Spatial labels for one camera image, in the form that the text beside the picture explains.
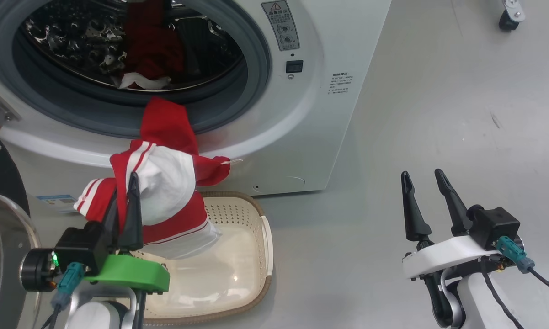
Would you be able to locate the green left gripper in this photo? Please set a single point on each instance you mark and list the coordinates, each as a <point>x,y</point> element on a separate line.
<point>128,272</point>

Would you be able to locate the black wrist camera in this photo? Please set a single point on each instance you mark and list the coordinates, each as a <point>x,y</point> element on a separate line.
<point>496,226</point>
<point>82,246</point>

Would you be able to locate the grey warning label sticker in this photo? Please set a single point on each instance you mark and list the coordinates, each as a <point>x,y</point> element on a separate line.
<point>281,25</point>

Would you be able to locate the white front-load washing machine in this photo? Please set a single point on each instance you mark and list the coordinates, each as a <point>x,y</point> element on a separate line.
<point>301,137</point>

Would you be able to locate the blue energy label sticker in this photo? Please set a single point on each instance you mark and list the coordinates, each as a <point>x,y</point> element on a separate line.
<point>57,203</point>

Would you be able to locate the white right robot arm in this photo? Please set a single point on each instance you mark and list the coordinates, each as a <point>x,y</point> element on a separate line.
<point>475,306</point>

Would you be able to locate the black caster wheel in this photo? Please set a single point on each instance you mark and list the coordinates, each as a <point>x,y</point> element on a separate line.
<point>507,20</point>

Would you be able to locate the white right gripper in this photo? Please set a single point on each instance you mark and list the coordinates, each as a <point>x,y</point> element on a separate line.
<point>443,258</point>

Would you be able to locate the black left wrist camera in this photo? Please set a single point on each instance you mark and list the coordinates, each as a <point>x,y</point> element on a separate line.
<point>82,246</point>

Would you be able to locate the red garment white hem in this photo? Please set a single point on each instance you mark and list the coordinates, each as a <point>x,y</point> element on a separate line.
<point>153,45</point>

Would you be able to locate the cream perforated laundry basket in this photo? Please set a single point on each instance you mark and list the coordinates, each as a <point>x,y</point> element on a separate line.
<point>228,274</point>

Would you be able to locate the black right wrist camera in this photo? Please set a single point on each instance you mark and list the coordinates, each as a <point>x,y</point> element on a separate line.
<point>496,226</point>

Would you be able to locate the red white striped garment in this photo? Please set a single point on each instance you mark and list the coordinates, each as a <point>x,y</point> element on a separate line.
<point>169,183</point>

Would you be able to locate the black glass washing machine door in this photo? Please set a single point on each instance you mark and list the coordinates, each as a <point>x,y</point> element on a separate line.
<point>0,173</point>

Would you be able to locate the steel washing machine drum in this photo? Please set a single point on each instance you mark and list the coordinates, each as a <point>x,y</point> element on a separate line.
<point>73,41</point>

